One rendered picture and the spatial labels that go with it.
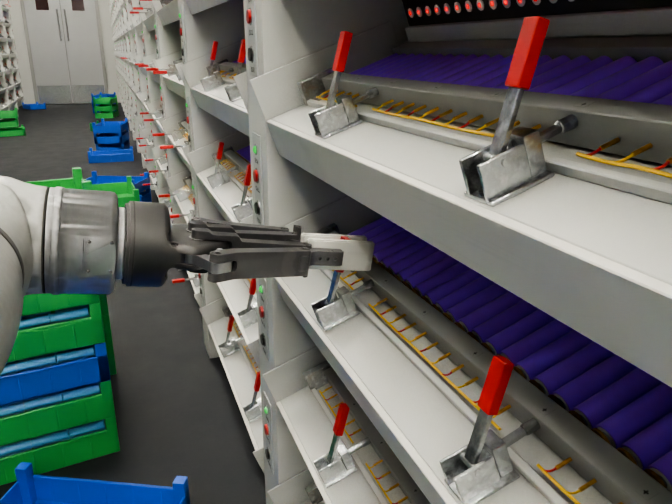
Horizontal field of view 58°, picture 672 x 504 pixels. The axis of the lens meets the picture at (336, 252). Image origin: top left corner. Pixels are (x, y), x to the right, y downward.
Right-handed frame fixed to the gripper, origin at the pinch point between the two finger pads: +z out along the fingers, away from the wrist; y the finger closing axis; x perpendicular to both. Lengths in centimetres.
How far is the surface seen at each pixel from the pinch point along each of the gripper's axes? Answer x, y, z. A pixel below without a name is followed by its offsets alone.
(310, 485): -41.3, -16.9, 8.6
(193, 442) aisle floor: -58, -54, -2
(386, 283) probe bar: -2.3, 2.5, 4.9
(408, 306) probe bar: -2.5, 8.2, 4.5
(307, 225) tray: -1.9, -17.7, 2.9
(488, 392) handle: -0.6, 26.7, 0.2
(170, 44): 20, -158, -2
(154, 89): 2, -228, -1
